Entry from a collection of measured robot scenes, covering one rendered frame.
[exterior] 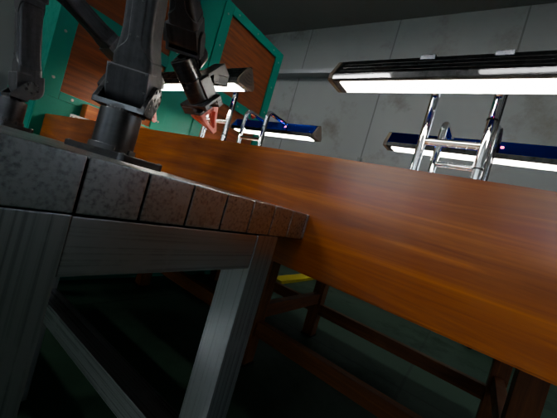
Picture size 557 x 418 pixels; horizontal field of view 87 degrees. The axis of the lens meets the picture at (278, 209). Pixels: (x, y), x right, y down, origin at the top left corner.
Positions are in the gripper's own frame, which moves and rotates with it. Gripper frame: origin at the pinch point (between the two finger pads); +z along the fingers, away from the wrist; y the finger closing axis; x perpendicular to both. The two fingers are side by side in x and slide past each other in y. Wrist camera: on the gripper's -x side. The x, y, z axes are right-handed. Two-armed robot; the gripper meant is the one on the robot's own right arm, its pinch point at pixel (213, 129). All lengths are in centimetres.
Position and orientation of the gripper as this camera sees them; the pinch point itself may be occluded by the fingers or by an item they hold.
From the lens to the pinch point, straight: 89.1
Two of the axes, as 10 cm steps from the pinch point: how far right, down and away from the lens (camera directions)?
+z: 2.4, 7.0, 6.7
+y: -7.8, -2.7, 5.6
